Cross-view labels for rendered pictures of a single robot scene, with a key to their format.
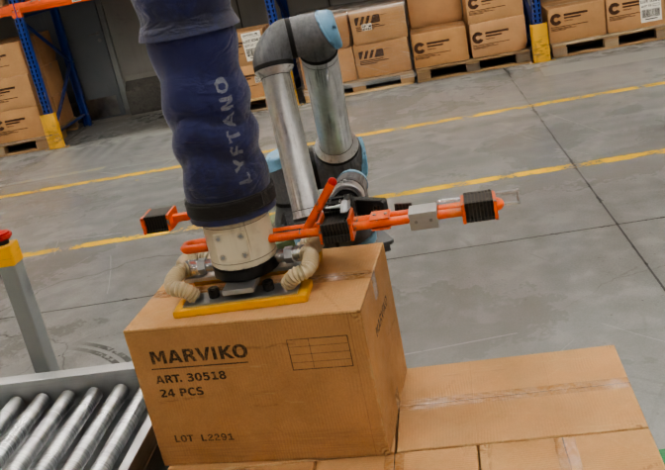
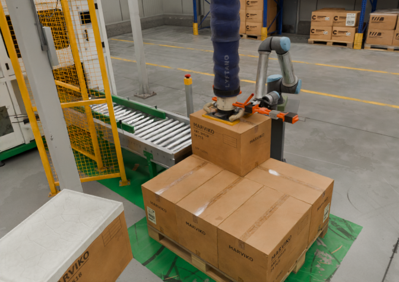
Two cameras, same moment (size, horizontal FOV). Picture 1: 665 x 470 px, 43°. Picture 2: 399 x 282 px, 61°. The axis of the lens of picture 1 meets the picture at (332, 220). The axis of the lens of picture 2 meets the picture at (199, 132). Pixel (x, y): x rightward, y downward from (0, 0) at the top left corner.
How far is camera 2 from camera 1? 114 cm
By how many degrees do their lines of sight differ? 31
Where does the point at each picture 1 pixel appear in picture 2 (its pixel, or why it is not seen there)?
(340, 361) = (234, 145)
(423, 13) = not seen: outside the picture
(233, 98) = (228, 62)
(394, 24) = not seen: outside the picture
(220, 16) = (230, 37)
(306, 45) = (274, 47)
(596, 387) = (312, 187)
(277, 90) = (261, 59)
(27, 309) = (189, 98)
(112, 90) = (293, 22)
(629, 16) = not seen: outside the picture
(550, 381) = (302, 180)
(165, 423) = (194, 142)
